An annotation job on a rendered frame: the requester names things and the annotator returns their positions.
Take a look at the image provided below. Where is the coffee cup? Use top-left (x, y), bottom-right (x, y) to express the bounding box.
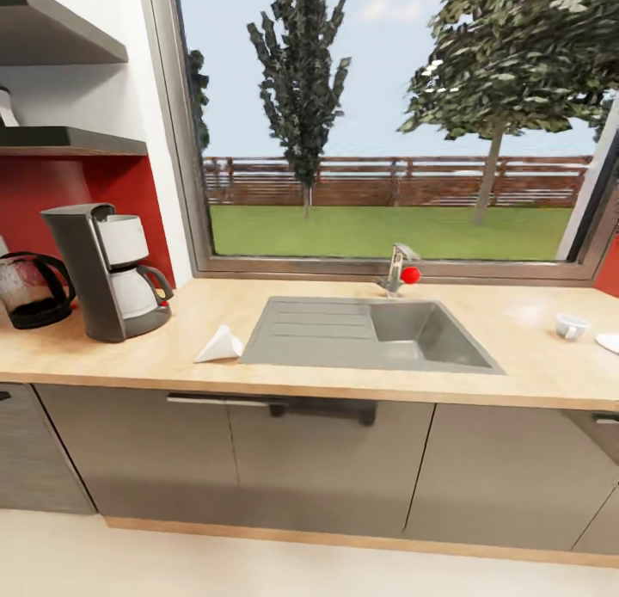
top-left (555, 314), bottom-right (591, 340)

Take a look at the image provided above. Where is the paper coffee filter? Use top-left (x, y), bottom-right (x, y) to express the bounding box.
top-left (193, 324), bottom-right (243, 362)

